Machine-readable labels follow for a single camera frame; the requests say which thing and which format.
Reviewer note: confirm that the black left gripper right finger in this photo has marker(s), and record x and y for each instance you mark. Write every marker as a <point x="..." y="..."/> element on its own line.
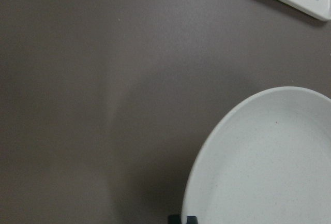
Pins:
<point x="192" y="220"/>

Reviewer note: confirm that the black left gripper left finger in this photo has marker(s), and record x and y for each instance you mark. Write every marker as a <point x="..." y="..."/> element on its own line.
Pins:
<point x="174" y="219"/>

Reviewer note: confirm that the beige round plate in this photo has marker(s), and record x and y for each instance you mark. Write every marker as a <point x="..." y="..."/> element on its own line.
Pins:
<point x="267" y="161"/>

